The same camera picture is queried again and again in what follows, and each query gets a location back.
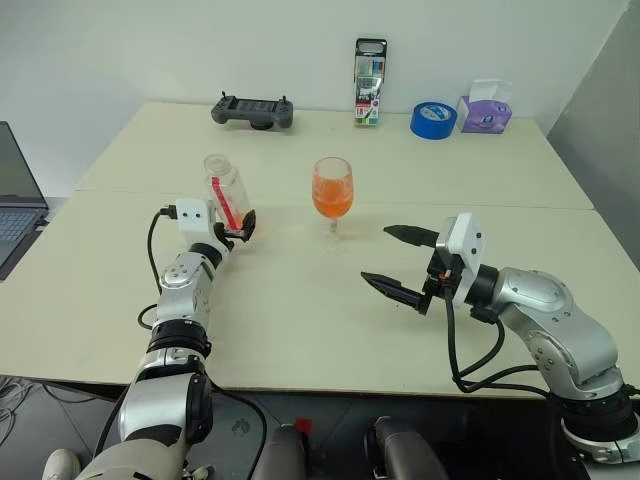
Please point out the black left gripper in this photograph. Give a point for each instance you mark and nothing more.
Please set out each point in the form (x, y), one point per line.
(223, 240)

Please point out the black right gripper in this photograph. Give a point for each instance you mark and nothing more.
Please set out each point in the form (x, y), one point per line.
(437, 282)

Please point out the clear plastic drink bottle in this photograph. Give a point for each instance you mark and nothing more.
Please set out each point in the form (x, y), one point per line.
(230, 190)

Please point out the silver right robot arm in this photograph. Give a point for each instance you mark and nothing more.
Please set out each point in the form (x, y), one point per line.
(550, 320)

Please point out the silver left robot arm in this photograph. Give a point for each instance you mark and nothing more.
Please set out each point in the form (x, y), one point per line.
(180, 300)

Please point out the wine glass with orange drink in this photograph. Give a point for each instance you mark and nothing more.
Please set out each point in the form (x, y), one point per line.
(332, 192)

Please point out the grey handheld remote controller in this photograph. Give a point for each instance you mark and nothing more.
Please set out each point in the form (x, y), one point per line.
(250, 112)

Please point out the blue tape roll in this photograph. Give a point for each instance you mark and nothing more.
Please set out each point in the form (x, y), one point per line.
(432, 125)

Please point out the purple tissue box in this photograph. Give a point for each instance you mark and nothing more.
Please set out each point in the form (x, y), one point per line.
(485, 117)

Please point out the marker pen pack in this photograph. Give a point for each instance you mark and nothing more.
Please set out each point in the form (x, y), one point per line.
(369, 90)

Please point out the dark rounded shape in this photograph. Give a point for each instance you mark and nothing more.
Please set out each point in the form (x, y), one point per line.
(405, 452)

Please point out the small red block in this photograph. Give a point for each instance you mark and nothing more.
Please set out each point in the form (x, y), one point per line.
(303, 426)

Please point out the white tissue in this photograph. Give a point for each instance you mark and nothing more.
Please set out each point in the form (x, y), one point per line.
(492, 89)

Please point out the grey rounded shape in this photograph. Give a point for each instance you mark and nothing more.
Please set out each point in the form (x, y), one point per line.
(285, 457)

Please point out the grey laptop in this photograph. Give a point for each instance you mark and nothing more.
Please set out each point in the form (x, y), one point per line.
(17, 215)

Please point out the grey partition panel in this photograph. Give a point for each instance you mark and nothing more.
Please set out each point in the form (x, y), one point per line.
(610, 125)

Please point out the beige rounded object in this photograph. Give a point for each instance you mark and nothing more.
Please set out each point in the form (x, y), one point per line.
(60, 465)

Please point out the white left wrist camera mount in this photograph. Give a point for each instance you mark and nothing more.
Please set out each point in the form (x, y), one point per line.
(195, 220)

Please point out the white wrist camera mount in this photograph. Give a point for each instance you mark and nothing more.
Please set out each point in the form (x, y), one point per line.
(195, 220)
(462, 250)

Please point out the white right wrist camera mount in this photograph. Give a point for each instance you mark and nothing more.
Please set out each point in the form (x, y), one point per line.
(462, 250)

